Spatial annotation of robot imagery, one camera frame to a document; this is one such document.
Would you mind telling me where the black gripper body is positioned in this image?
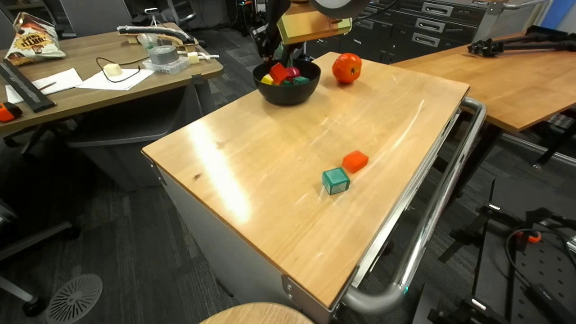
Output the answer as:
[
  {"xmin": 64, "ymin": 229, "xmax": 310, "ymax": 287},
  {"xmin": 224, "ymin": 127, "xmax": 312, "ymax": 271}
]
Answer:
[{"xmin": 264, "ymin": 0, "xmax": 303, "ymax": 47}]

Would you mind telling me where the orange apple toy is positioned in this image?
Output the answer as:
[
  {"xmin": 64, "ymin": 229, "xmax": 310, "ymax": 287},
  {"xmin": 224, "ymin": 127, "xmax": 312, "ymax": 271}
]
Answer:
[{"xmin": 332, "ymin": 51, "xmax": 364, "ymax": 87}]

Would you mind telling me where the orange wooden cube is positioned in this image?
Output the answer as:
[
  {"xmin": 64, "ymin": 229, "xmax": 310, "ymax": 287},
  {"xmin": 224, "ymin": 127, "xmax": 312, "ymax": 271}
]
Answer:
[{"xmin": 341, "ymin": 150, "xmax": 372, "ymax": 177}]

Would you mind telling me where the black bowl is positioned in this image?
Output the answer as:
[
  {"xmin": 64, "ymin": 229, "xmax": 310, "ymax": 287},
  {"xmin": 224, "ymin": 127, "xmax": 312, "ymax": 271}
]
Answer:
[{"xmin": 253, "ymin": 58, "xmax": 323, "ymax": 109}]

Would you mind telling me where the white power adapter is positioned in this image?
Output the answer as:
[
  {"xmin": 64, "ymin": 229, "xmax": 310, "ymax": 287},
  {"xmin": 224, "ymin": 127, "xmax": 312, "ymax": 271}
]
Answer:
[{"xmin": 183, "ymin": 51, "xmax": 224, "ymax": 67}]

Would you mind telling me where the dark office chair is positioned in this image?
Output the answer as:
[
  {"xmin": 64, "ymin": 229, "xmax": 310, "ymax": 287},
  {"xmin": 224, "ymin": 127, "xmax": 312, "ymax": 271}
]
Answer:
[{"xmin": 141, "ymin": 0, "xmax": 201, "ymax": 29}]

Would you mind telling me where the clear plastic container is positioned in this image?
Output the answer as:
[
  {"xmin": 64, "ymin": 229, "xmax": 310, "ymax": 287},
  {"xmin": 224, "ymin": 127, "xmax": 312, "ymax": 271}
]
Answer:
[{"xmin": 145, "ymin": 44, "xmax": 184, "ymax": 76}]

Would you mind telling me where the curved black white band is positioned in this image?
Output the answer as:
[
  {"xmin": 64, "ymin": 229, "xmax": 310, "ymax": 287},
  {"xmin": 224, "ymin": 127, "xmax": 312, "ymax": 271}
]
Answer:
[{"xmin": 116, "ymin": 24, "xmax": 201, "ymax": 47}]

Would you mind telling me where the black drawer cabinet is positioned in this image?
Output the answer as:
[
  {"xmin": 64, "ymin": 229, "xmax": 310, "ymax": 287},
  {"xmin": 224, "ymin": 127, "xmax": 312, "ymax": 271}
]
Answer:
[{"xmin": 305, "ymin": 0, "xmax": 501, "ymax": 65}]

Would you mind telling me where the large white paper sheet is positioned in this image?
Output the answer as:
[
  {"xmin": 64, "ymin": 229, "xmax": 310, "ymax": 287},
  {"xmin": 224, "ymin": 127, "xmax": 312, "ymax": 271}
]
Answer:
[{"xmin": 76, "ymin": 67, "xmax": 157, "ymax": 94}]

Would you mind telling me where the white round puck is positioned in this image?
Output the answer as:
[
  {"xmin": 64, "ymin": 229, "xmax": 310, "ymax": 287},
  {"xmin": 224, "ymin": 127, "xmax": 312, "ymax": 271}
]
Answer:
[{"xmin": 103, "ymin": 62, "xmax": 127, "ymax": 78}]

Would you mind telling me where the grey office chair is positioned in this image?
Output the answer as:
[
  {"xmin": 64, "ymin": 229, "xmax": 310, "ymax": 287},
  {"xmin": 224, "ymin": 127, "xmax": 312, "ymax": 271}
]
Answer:
[{"xmin": 57, "ymin": 0, "xmax": 134, "ymax": 37}]

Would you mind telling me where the wooden office desk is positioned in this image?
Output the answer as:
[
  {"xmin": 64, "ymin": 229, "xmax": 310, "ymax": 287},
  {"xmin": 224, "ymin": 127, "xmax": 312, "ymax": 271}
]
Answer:
[{"xmin": 0, "ymin": 29, "xmax": 226, "ymax": 141}]

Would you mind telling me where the grey metal tool cart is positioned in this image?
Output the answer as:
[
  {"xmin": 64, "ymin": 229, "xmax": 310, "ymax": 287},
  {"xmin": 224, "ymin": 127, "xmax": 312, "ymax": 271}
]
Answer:
[{"xmin": 143, "ymin": 101, "xmax": 489, "ymax": 324}]

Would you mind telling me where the small white paper sheet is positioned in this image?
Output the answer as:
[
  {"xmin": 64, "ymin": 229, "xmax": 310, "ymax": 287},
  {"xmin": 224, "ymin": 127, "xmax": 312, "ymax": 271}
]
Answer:
[{"xmin": 33, "ymin": 67, "xmax": 87, "ymax": 98}]

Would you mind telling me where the black tripod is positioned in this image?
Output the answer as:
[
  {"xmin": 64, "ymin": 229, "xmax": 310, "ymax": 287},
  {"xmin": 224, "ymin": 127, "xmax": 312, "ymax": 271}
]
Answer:
[{"xmin": 469, "ymin": 26, "xmax": 576, "ymax": 60}]

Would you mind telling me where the grey plastic bin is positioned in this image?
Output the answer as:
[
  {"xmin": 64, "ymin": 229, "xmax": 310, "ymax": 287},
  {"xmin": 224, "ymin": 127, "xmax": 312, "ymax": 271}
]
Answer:
[{"xmin": 476, "ymin": 0, "xmax": 553, "ymax": 44}]

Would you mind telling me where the wooden workbench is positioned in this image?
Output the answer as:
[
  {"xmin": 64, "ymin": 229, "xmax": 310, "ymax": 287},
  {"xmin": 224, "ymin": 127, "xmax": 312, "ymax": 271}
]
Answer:
[{"xmin": 393, "ymin": 35, "xmax": 576, "ymax": 136}]

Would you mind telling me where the chips bag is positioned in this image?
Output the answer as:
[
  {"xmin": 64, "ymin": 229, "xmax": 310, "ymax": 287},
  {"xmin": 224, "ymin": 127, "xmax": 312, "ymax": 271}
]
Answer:
[{"xmin": 4, "ymin": 11, "xmax": 69, "ymax": 67}]

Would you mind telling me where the long black bar device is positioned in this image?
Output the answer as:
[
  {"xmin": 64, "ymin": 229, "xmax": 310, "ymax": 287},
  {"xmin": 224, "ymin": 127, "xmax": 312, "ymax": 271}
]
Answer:
[{"xmin": 0, "ymin": 60, "xmax": 58, "ymax": 116}]

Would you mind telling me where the round wooden stool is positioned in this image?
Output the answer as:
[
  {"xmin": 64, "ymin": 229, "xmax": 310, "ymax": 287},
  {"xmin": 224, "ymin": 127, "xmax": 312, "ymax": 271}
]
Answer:
[{"xmin": 199, "ymin": 301, "xmax": 316, "ymax": 324}]

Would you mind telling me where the blue panel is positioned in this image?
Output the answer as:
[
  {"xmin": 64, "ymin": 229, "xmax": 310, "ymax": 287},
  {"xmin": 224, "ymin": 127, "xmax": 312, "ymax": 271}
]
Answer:
[{"xmin": 543, "ymin": 0, "xmax": 576, "ymax": 35}]

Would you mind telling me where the small orange object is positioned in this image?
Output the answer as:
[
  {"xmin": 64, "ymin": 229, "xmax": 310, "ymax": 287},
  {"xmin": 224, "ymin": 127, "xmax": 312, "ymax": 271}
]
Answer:
[{"xmin": 0, "ymin": 103, "xmax": 26, "ymax": 127}]

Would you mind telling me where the dark office chair base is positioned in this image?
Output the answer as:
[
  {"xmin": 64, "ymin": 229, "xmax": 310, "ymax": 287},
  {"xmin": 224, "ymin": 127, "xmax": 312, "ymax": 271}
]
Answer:
[{"xmin": 0, "ymin": 197, "xmax": 84, "ymax": 321}]

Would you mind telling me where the round floor grille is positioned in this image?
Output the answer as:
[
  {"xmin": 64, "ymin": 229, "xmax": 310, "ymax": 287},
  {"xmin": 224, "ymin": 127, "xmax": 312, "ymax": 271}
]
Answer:
[{"xmin": 44, "ymin": 272, "xmax": 105, "ymax": 324}]

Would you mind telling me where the black perforated breadboard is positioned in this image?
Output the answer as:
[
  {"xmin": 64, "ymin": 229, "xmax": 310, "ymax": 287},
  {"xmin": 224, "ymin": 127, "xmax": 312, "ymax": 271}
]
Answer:
[{"xmin": 503, "ymin": 240, "xmax": 576, "ymax": 324}]

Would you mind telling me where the chrome cart handle rail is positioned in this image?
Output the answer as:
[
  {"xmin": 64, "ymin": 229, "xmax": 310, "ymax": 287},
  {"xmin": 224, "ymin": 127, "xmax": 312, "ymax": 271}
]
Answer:
[{"xmin": 341, "ymin": 98, "xmax": 489, "ymax": 317}]

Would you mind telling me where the black camera stand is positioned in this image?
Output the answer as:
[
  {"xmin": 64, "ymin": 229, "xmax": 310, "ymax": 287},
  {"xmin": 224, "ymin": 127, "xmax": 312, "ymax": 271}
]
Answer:
[{"xmin": 429, "ymin": 179, "xmax": 576, "ymax": 324}]

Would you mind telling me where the orange clamp handle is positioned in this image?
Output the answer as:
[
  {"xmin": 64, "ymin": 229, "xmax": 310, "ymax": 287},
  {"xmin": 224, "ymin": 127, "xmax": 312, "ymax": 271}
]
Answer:
[{"xmin": 517, "ymin": 229, "xmax": 546, "ymax": 247}]

